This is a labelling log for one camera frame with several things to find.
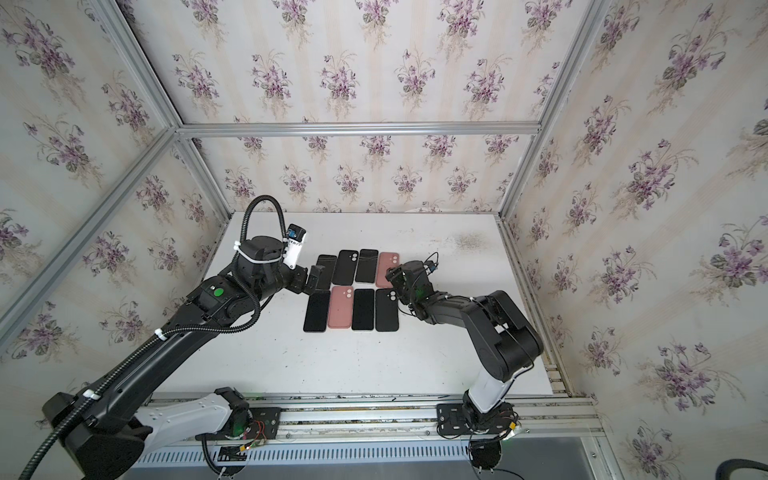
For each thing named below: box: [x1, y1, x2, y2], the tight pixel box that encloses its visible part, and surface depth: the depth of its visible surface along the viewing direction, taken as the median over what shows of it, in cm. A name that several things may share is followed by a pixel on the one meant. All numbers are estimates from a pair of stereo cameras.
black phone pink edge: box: [355, 248, 379, 283], surface depth 107 cm
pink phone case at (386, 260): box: [376, 252, 399, 288], surface depth 109 cm
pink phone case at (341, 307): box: [328, 286, 354, 329], surface depth 95 cm
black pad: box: [351, 289, 375, 331], surface depth 95 cm
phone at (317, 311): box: [303, 289, 330, 332], surface depth 94 cm
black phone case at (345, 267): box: [332, 250, 359, 286], surface depth 109 cm
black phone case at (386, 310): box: [375, 288, 399, 332], surface depth 95 cm
